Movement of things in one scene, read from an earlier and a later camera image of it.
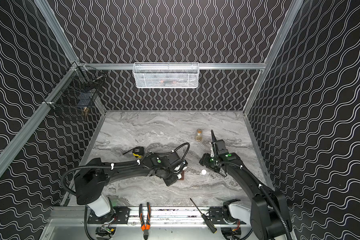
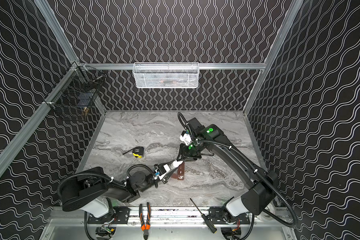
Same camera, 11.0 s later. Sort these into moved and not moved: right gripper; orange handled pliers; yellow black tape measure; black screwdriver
Moved: right gripper
Not moved: orange handled pliers; yellow black tape measure; black screwdriver
